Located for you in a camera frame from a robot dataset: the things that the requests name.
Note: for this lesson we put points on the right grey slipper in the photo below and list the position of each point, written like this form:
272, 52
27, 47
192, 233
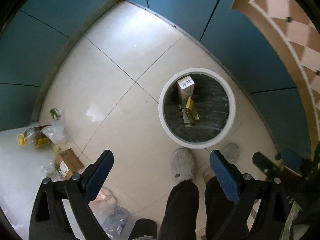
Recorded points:
231, 153

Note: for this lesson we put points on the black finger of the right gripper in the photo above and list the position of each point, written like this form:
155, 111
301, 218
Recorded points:
291, 161
269, 169

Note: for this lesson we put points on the white carton in bin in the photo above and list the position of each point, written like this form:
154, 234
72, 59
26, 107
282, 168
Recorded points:
185, 89

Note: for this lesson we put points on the yellow capped oil bottle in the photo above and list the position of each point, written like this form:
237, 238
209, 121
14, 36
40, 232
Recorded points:
33, 136

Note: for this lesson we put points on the left grey slipper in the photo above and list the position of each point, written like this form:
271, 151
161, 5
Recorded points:
182, 165

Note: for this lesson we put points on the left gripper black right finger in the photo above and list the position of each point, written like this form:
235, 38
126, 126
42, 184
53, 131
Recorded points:
243, 190

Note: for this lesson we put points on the black trouser leg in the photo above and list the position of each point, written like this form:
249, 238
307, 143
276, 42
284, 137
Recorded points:
179, 221
218, 207

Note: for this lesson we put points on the left black trouser leg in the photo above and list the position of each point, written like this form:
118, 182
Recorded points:
179, 221

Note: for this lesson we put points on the checkered tablecloth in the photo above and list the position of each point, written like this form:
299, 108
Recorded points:
290, 28

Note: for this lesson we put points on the crumpled wrapper in bin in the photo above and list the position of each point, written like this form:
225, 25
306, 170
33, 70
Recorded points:
185, 117

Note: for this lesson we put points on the bag of pink eggs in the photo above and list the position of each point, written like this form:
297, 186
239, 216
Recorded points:
105, 201

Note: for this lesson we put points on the green vegetable scrap on floor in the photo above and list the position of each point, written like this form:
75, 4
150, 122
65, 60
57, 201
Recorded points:
55, 113

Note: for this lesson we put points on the grey slipper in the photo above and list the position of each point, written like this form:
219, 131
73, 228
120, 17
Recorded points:
182, 165
231, 153

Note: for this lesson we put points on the yellow packet in bin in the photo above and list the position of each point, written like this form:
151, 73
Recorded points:
191, 111

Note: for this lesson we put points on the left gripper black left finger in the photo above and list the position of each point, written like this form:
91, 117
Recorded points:
48, 217

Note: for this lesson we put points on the clear plastic bag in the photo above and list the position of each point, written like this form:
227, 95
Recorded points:
56, 131

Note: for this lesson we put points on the brown cardboard box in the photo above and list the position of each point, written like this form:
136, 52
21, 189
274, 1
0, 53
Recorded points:
67, 163

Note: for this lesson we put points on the blue kitchen base cabinets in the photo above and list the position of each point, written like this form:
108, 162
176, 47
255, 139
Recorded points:
36, 36

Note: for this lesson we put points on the right black trouser leg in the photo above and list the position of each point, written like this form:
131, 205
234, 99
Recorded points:
218, 207

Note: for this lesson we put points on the white round trash bin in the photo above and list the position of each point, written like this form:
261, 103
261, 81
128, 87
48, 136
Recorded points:
213, 101

